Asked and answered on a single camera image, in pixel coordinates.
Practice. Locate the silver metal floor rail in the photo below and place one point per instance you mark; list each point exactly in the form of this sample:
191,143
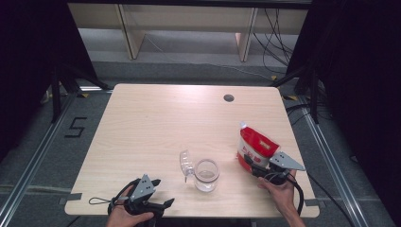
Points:
38,157
331,167

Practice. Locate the grey tape strip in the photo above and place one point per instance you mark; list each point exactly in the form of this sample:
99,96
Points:
71,198
312,202

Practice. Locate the black curtain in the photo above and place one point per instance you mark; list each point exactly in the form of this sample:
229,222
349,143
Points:
362,78
28,63

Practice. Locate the black metal stand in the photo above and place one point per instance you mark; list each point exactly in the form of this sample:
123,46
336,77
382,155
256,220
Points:
314,94
56,94

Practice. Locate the person's left hand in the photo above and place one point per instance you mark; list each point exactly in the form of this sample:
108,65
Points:
119,218

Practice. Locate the red and white sugar bag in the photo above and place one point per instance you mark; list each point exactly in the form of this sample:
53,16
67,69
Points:
257,143

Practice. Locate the clear glass jar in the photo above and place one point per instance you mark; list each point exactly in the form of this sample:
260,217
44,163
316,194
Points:
206,179

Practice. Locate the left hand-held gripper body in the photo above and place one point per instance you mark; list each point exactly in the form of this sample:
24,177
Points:
142,189

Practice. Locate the person's right hand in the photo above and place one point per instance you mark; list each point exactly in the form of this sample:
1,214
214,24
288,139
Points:
282,195

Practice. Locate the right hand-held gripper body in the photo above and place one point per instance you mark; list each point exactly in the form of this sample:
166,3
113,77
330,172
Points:
285,161

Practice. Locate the light wooden shelf unit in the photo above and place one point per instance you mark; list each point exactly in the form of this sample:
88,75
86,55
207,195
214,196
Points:
134,41

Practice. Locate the yellow tape piece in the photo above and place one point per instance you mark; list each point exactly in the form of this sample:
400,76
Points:
291,97
84,95
274,77

